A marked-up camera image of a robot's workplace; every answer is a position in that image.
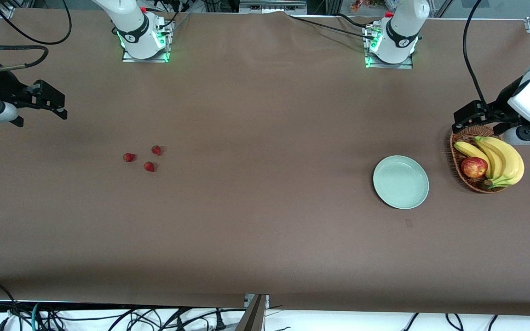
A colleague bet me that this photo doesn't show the pale green round plate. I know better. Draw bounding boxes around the pale green round plate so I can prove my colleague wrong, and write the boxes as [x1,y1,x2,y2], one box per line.
[373,155,430,210]

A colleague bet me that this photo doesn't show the brown wicker basket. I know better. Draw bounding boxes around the brown wicker basket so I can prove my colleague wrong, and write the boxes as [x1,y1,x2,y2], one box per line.
[449,125,509,194]

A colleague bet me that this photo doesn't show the red apple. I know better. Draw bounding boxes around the red apple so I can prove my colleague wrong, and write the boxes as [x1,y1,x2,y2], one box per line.
[461,157,489,179]

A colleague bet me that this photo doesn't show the yellow banana bunch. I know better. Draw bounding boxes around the yellow banana bunch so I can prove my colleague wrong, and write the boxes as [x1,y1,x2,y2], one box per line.
[454,136,525,189]

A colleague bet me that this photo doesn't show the colourful background objects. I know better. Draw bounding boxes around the colourful background objects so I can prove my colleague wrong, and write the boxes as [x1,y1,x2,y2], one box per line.
[350,0,399,12]

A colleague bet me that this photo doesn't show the brown table cover sheet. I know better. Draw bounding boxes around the brown table cover sheet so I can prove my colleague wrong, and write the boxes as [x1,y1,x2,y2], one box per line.
[0,8,530,318]

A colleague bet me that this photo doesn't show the grey device box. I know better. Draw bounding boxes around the grey device box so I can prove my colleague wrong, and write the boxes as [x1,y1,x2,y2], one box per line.
[239,0,308,14]

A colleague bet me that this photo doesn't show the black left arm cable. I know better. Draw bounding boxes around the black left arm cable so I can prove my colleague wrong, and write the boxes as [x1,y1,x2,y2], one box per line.
[462,0,523,125]

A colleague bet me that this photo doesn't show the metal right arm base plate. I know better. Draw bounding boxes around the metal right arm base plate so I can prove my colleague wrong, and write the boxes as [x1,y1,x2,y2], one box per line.
[122,21,170,63]

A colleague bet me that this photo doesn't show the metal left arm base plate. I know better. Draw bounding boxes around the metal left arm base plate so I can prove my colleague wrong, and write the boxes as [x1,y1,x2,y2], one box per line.
[364,25,414,69]

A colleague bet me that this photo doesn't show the short black table cable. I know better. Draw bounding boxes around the short black table cable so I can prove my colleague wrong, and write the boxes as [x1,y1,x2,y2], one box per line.
[336,13,369,29]

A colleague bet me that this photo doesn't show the long black table cable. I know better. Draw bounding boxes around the long black table cable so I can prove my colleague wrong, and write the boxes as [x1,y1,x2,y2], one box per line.
[288,15,378,41]

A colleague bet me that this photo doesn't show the aluminium frame post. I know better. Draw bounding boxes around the aluminium frame post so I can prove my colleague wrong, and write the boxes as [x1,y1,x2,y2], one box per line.
[236,294,270,331]

